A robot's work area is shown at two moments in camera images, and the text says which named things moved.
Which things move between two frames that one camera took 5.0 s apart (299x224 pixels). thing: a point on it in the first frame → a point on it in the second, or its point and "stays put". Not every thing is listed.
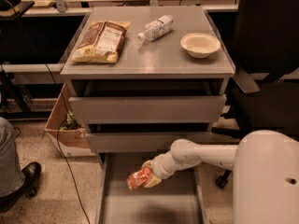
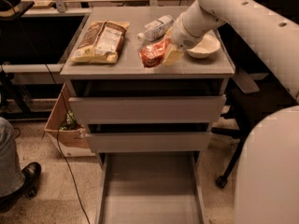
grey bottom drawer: (177, 199) stays put
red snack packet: (138, 178) → (153, 54)
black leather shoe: (32, 175) stays put
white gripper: (158, 169) → (184, 35)
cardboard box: (66, 129) stays put
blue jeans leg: (12, 178) stays put
